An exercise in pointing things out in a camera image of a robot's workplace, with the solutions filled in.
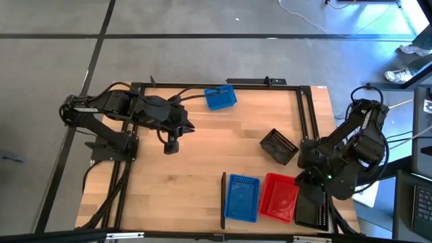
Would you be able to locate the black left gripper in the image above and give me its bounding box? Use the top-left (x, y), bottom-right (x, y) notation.
top-left (158, 103), bottom-right (196, 135)

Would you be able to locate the black plastic basket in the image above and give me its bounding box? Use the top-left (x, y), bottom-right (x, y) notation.
top-left (294, 194), bottom-right (330, 232)
top-left (259, 128), bottom-right (300, 166)

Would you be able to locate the red plastic basket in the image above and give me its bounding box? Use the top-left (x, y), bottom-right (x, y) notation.
top-left (258, 172), bottom-right (300, 225)

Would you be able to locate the blue plastic basket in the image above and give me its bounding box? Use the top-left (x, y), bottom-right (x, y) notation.
top-left (223, 173), bottom-right (261, 223)
top-left (203, 84), bottom-right (238, 111)

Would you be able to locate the white paper with logo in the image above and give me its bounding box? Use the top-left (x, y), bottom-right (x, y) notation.
top-left (354, 182), bottom-right (381, 209)

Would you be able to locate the dark laptop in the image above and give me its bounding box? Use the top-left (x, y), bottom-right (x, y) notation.
top-left (392, 169), bottom-right (432, 242)

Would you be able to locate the grey computer case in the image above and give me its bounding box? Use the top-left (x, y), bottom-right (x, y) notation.
top-left (410, 86), bottom-right (432, 180)

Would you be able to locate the person's white shoe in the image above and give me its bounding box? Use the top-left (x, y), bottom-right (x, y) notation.
top-left (384, 68), bottom-right (414, 84)
top-left (400, 43), bottom-right (432, 57)

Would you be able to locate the black gantry beam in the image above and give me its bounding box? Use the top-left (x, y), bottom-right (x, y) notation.
top-left (0, 228), bottom-right (432, 243)

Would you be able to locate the dark grey floor object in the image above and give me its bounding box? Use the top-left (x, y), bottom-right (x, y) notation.
top-left (0, 148), bottom-right (27, 163)

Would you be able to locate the person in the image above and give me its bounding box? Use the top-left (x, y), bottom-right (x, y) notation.
top-left (384, 23), bottom-right (432, 84)

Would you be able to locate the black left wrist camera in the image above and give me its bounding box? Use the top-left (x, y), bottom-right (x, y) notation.
top-left (163, 130), bottom-right (181, 155)

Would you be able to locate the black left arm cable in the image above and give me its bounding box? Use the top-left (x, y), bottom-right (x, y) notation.
top-left (86, 80), bottom-right (222, 104)

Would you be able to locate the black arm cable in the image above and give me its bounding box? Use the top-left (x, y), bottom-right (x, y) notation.
top-left (86, 80), bottom-right (222, 104)
top-left (344, 83), bottom-right (392, 190)

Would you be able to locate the black cable bundle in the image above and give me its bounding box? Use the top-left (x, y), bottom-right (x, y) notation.
top-left (82, 159), bottom-right (132, 230)
top-left (329, 202), bottom-right (360, 236)

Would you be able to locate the silver aluminium bracket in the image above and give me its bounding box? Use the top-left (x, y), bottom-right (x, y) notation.
top-left (292, 235), bottom-right (332, 243)
top-left (105, 232), bottom-right (145, 241)

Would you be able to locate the black bar mount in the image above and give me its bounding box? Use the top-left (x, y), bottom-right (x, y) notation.
top-left (225, 76), bottom-right (288, 86)

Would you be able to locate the black aluminium table frame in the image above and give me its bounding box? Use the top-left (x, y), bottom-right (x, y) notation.
top-left (80, 80), bottom-right (361, 236)

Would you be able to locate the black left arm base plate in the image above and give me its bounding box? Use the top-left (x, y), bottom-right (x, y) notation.
top-left (84, 134), bottom-right (138, 162)

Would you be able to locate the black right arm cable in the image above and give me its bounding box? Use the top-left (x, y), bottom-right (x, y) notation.
top-left (344, 83), bottom-right (392, 190)

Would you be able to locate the white computer cable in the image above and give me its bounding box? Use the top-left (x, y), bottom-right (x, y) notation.
top-left (409, 124), bottom-right (432, 142)

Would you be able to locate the white floor cable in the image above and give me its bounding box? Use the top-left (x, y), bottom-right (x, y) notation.
top-left (278, 0), bottom-right (329, 34)

